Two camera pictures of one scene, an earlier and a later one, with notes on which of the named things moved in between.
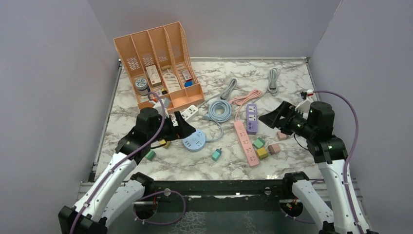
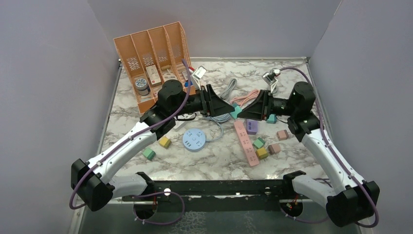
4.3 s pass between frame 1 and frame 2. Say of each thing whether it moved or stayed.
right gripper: moved
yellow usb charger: stayed
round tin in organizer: stayed
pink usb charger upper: stayed
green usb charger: stayed
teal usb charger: moved
